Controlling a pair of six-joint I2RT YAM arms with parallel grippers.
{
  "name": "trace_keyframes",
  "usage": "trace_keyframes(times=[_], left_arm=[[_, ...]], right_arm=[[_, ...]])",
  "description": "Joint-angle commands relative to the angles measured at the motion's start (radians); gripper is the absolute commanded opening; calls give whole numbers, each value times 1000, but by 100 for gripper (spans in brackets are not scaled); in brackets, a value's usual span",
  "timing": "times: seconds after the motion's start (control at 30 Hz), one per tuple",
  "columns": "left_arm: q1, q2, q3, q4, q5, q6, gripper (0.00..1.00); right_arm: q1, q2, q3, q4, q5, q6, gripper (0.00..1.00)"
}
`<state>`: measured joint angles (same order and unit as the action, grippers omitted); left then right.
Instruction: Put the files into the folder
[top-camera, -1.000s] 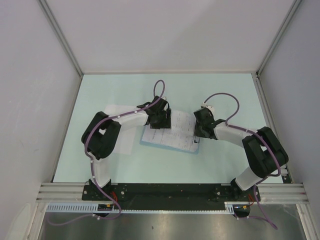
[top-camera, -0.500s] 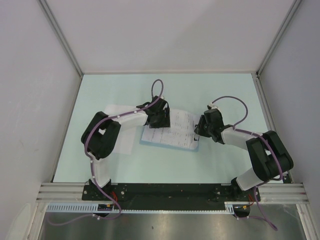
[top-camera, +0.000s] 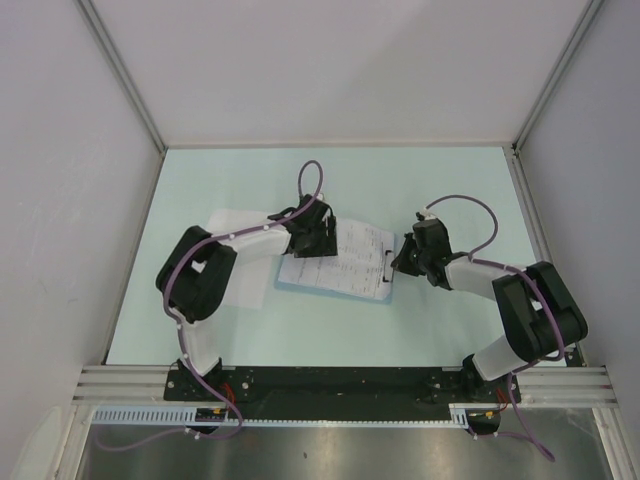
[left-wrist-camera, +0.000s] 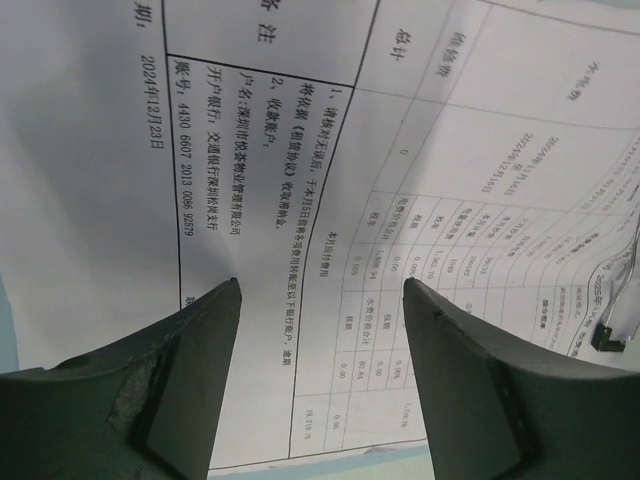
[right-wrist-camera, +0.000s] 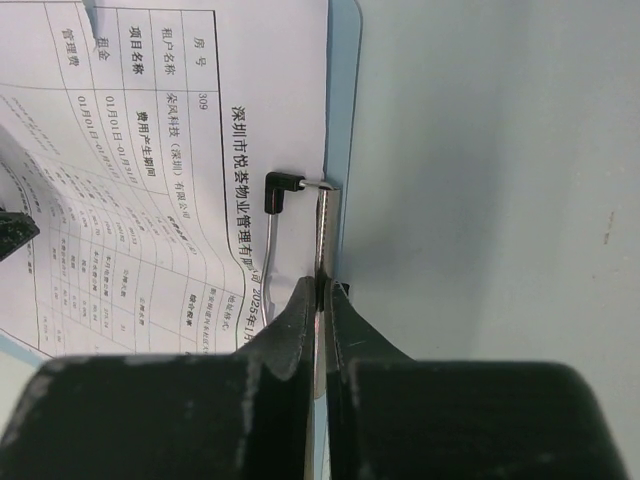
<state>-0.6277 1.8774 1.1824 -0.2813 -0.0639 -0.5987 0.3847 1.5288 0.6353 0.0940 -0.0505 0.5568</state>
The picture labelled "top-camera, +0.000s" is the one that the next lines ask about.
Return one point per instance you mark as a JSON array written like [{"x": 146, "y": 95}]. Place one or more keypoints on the aluminium front rail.
[{"x": 552, "y": 387}]

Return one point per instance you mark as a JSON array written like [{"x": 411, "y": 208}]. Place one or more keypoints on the left aluminium corner post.
[{"x": 115, "y": 61}]

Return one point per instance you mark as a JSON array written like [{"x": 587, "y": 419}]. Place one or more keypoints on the right aluminium corner post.
[{"x": 578, "y": 35}]

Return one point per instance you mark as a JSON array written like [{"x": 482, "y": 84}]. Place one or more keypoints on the aluminium corner post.
[
  {"x": 578, "y": 35},
  {"x": 115, "y": 61}
]

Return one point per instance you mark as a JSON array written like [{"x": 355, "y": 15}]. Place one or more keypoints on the light blue clipboard folder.
[{"x": 287, "y": 287}]

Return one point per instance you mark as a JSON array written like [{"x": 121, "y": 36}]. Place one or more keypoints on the printed paper sheet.
[{"x": 342, "y": 260}]

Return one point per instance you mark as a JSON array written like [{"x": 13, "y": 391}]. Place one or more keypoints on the right aluminium side rail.
[{"x": 527, "y": 205}]

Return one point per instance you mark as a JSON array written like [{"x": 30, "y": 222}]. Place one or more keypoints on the metal clipboard clip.
[{"x": 388, "y": 269}]

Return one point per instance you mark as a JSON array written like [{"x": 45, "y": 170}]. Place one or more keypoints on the blank white paper sheet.
[{"x": 251, "y": 272}]

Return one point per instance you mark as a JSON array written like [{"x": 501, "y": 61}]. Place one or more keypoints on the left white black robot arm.
[{"x": 195, "y": 277}]

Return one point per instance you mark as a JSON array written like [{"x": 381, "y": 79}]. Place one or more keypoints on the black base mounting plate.
[{"x": 351, "y": 392}]

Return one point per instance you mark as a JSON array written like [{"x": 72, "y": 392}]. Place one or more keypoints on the white slotted cable duct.
[{"x": 177, "y": 416}]

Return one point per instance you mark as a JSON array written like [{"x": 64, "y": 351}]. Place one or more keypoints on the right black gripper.
[{"x": 400, "y": 263}]

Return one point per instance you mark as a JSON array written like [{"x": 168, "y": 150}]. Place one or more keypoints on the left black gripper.
[{"x": 326, "y": 245}]

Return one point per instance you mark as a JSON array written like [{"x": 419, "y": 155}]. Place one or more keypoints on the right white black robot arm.
[{"x": 539, "y": 316}]

